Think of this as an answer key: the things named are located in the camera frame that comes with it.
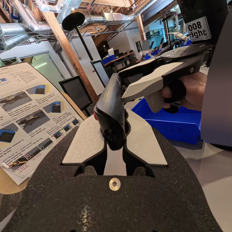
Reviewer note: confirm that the wooden pillar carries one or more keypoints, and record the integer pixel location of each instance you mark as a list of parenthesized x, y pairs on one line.
[(69, 54)]

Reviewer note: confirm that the silver air duct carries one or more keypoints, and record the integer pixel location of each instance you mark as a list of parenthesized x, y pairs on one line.
[(21, 21)]

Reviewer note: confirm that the black display panel stand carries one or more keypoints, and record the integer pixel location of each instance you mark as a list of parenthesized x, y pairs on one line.
[(100, 72)]

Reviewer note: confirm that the black pole stand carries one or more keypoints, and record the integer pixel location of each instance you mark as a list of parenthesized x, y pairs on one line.
[(73, 21)]

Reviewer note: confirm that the instruction sheet on stand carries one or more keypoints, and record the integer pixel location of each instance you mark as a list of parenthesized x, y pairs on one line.
[(32, 119)]

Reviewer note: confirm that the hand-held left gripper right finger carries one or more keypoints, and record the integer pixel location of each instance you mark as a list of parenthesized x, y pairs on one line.
[(145, 145)]

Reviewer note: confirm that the blue storage box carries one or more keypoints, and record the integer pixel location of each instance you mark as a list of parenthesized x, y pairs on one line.
[(108, 59)]

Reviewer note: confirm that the person's right hand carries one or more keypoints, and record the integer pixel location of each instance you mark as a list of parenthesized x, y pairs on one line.
[(195, 90)]

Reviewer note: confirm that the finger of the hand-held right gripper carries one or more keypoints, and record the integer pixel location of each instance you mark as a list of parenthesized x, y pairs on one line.
[(141, 65), (152, 81)]

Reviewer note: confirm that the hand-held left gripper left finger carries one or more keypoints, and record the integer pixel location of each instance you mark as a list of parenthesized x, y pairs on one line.
[(81, 148)]

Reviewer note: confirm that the black remote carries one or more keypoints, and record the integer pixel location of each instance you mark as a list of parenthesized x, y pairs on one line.
[(112, 108)]

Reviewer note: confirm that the black floor sign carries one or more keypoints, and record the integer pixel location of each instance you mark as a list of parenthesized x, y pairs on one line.
[(76, 90)]

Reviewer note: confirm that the wooden background desk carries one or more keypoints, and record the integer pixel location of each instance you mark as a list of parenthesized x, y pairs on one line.
[(119, 58)]

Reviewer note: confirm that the blue plastic bin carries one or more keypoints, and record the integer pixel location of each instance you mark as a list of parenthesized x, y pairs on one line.
[(174, 123)]

